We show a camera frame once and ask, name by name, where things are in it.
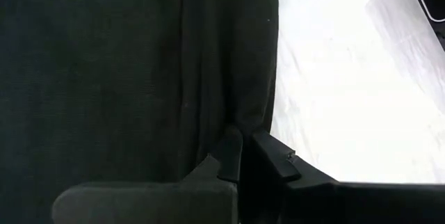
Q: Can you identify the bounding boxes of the black towel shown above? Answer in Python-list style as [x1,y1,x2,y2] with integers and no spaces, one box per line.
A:
[0,0,280,224]

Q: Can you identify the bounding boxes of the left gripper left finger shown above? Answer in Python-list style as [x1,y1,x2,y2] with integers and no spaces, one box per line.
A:
[51,125,243,224]

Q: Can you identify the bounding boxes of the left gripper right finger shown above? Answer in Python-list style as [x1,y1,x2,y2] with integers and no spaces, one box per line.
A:
[250,129,445,224]

